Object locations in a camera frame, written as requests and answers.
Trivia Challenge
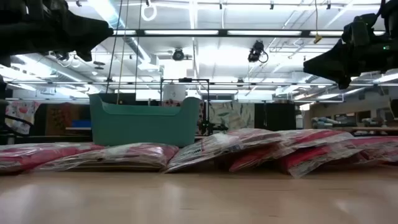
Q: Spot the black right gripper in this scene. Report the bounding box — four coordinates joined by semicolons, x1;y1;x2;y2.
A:
303;0;398;90

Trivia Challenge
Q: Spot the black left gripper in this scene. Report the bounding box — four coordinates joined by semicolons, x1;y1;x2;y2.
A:
0;0;114;68

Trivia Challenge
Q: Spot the black cabinet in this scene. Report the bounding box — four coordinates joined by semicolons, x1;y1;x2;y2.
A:
254;102;297;132

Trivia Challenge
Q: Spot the blue box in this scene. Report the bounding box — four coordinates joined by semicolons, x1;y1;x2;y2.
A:
72;119;92;129

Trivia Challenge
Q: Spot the floral patterned cloth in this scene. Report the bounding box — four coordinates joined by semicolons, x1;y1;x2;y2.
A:
4;100;41;135

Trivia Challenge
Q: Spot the white cylindrical container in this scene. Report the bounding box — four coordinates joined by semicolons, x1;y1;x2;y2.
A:
162;83;187;107

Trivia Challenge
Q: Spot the teal plastic basket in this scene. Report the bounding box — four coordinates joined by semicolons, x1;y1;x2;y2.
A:
89;93;201;148

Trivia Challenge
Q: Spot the leaf patterned panel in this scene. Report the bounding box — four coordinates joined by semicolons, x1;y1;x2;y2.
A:
208;101;255;131

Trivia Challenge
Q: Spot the black hanging cable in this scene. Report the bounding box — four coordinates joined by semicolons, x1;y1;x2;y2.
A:
105;0;124;94

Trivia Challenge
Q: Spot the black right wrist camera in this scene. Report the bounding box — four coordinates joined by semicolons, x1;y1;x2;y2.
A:
341;14;373;47

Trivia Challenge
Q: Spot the yellow hanging cable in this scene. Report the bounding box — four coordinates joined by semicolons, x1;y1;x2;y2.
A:
313;0;323;45

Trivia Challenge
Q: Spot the white hanging ring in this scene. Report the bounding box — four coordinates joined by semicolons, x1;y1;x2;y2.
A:
141;2;158;22

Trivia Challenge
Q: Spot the black overhead camera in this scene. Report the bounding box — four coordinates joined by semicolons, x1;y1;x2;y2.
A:
248;40;269;64

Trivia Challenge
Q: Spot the round black ceiling camera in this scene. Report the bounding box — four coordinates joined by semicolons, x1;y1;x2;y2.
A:
172;48;185;62

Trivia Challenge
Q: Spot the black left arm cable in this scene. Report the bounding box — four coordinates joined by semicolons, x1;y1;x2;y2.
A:
4;114;34;129

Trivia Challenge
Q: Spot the black overhead frame bar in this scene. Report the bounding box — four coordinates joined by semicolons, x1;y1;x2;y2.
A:
111;29;386;39

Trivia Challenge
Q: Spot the black metal frame stand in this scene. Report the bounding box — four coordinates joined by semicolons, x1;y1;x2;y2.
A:
159;77;229;138

